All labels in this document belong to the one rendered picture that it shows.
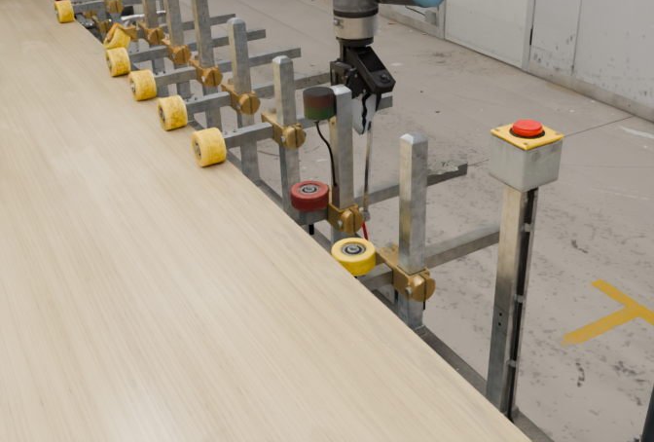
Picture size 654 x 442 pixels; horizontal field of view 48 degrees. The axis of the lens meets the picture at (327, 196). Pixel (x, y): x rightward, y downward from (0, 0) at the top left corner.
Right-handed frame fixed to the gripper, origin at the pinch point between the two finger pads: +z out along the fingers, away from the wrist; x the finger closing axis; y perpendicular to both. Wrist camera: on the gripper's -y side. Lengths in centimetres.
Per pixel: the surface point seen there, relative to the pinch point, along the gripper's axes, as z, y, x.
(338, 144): -1.3, -5.9, 9.5
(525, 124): -22, -55, 8
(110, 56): 4, 97, 29
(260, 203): 10.6, 0.6, 24.7
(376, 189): 14.6, -0.8, -2.6
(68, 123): 10, 69, 49
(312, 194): 9.9, -2.8, 14.2
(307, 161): 100, 181, -77
